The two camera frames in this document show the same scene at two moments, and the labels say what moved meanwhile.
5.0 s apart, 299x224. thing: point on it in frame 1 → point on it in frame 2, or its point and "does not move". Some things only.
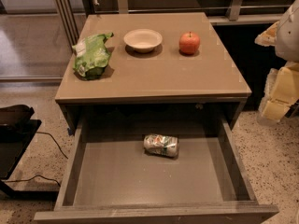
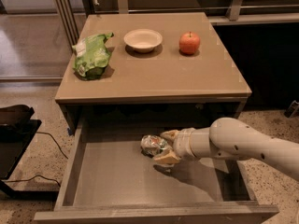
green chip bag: x=92 y=56 does not move
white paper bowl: x=143 y=40 does not move
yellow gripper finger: x=268 y=37 → x=170 y=135
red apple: x=190 y=42 does not move
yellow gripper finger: x=281 y=91 → x=168 y=158
